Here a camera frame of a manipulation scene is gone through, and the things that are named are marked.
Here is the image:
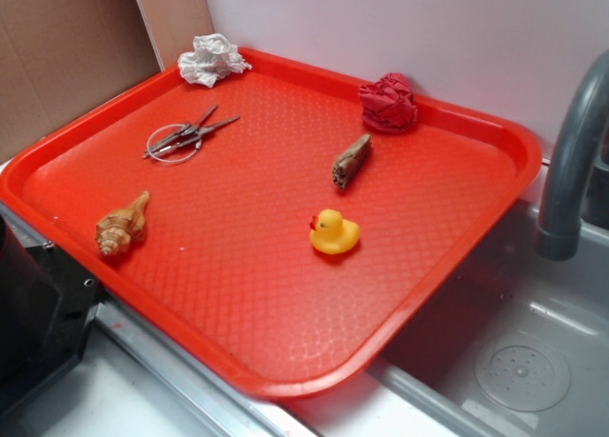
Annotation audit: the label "yellow rubber duck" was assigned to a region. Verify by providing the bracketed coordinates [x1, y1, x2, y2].
[309, 209, 361, 255]

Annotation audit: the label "brown wood piece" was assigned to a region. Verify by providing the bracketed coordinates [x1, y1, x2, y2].
[332, 133, 372, 190]

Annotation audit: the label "tan spiral seashell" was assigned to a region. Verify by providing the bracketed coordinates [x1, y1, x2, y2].
[95, 190, 150, 257]

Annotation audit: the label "metal picks on wire ring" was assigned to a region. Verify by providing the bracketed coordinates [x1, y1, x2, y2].
[142, 105, 241, 165]

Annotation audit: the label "crumpled white paper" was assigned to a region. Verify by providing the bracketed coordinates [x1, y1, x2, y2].
[178, 33, 252, 89]

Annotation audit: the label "crumpled red paper ball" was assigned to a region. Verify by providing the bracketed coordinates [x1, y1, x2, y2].
[359, 72, 418, 133]

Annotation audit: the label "grey sink faucet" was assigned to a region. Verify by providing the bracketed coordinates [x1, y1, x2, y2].
[536, 52, 608, 261]

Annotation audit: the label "brown cardboard panel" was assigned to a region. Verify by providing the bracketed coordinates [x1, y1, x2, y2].
[1, 0, 159, 161]

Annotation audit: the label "grey plastic sink basin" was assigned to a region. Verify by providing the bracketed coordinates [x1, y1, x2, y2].
[289, 204, 608, 436]

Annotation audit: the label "red plastic tray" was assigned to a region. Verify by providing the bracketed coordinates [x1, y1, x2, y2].
[1, 50, 541, 399]

